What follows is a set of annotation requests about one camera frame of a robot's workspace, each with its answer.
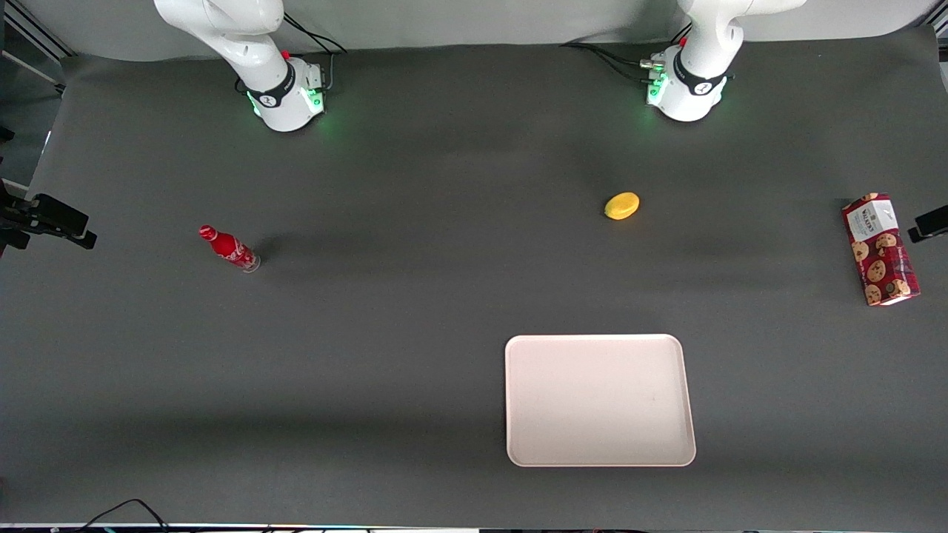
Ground red cookie box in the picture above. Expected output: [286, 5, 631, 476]
[841, 193, 921, 307]

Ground white rectangular tray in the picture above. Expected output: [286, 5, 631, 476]
[505, 334, 697, 468]

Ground dark grey table cover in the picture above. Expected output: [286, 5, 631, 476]
[0, 24, 948, 531]

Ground yellow lemon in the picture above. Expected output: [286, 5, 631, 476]
[604, 192, 641, 221]

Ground red cola bottle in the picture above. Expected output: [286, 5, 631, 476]
[198, 224, 262, 274]

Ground small black side device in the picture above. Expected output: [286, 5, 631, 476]
[907, 205, 948, 244]

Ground black left arm base cables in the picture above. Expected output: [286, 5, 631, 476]
[560, 22, 693, 84]

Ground black arm base cables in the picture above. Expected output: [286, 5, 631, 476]
[560, 22, 693, 84]
[283, 13, 348, 91]

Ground black right arm base cables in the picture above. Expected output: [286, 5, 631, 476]
[283, 13, 348, 91]

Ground black floor cable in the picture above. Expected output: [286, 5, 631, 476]
[73, 498, 173, 533]

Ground black clamp-mounted camera device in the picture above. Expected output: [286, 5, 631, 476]
[0, 180, 99, 254]

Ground aluminium frame profile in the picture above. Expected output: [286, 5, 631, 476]
[0, 0, 76, 95]

